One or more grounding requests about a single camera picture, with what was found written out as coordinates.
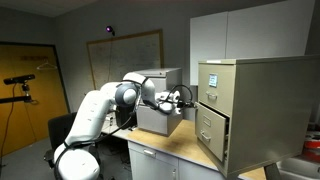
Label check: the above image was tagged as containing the purple lit overhead camera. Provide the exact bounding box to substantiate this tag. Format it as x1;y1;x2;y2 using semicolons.
106;26;115;36

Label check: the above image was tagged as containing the yellow wooden door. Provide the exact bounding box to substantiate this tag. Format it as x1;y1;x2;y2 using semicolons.
0;44;68;155

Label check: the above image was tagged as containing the beige bottom drawer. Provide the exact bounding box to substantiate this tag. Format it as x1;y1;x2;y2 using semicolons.
195;103;229;163

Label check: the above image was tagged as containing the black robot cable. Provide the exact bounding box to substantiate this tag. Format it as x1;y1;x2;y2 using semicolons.
159;83;194;116

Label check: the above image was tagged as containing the wire clothes hanger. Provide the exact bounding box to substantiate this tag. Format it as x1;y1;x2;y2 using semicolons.
36;61;57;70

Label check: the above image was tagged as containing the black office chair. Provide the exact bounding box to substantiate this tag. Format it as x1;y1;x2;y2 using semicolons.
44;112;77;168

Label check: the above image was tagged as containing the white wall cabinet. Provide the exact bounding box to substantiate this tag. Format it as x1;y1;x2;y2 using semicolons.
190;0;316;85

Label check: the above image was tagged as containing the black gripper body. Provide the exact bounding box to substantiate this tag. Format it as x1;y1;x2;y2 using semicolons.
177;100;195;109

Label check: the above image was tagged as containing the black camera on stand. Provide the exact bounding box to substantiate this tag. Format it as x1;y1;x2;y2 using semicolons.
0;74;35;104

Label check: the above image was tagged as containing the white desk drawer unit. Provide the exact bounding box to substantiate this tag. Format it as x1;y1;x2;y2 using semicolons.
128;141;224;180

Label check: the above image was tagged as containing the wood framed whiteboard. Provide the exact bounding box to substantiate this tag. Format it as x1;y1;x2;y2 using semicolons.
87;30;164;89

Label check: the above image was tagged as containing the red white object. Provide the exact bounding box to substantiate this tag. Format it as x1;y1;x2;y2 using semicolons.
303;131;320;162

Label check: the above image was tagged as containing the beige file cabinet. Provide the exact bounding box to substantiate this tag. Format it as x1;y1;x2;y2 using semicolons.
196;56;320;180

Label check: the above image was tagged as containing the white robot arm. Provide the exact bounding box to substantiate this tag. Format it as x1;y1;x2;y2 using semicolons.
53;72;194;180

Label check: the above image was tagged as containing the grey lateral file cabinet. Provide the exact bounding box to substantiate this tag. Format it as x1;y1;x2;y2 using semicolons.
137;68;182;136

